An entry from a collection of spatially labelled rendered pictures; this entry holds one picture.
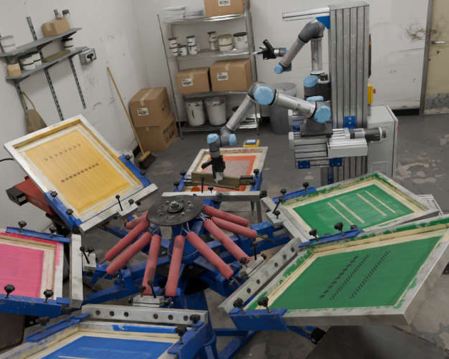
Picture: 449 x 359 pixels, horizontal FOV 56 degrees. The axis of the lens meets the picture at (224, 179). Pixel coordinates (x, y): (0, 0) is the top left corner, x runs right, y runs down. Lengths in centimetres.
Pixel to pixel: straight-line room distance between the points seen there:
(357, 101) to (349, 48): 38
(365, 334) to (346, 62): 187
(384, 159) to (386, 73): 328
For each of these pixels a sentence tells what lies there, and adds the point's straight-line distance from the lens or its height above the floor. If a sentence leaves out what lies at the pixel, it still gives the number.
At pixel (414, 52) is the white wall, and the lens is 658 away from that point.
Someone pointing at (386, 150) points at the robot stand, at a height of 100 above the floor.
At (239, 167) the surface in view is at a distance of 336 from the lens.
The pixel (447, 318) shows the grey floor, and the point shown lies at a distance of 350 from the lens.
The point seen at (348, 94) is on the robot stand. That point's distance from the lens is 324.
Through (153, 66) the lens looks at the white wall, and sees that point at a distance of 699.
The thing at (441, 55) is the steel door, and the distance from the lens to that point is 673.
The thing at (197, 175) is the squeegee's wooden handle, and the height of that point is 108.
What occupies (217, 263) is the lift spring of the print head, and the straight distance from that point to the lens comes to 209.
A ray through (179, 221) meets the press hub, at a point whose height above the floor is 131.
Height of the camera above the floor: 245
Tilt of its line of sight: 28 degrees down
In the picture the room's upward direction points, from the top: 9 degrees counter-clockwise
